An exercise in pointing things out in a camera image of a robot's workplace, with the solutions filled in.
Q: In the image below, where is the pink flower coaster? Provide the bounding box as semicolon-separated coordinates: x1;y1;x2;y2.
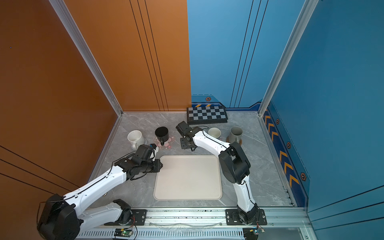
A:
154;136;175;150

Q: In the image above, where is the black mug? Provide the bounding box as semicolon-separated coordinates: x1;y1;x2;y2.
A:
155;127;169;146

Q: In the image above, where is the lavender mug white inside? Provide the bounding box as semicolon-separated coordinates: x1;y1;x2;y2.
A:
208;128;222;139

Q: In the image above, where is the brown wooden coaster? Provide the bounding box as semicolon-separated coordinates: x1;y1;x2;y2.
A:
226;137;243;146

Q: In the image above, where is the grey green mug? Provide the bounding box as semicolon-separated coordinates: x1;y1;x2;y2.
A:
228;127;243;141

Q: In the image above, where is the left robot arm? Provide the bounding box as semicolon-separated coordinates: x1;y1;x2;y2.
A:
37;158;163;240

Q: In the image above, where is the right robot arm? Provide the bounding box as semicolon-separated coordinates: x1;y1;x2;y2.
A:
177;127;260;225

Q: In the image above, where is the cream serving tray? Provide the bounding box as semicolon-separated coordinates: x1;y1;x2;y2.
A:
154;155;223;201

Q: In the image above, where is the folded checkerboard box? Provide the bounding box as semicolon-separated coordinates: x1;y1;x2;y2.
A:
187;105;228;125

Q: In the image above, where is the green circuit board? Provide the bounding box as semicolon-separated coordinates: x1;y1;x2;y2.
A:
114;228;134;239

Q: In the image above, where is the right small circuit board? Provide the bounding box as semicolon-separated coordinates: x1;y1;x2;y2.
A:
243;228;265;240

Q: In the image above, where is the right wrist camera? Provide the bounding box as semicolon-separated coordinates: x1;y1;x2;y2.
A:
176;121;192;137

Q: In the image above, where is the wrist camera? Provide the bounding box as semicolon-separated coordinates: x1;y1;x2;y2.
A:
132;144;159;165
176;121;192;137

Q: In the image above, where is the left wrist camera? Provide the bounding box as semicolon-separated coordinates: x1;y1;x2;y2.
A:
132;144;159;165

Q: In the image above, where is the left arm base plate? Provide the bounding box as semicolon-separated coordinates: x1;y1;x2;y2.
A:
104;209;147;227

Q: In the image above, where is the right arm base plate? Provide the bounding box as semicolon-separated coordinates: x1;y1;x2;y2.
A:
225;209;268;226

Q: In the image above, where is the aluminium front rail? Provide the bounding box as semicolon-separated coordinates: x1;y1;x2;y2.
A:
59;206;313;229

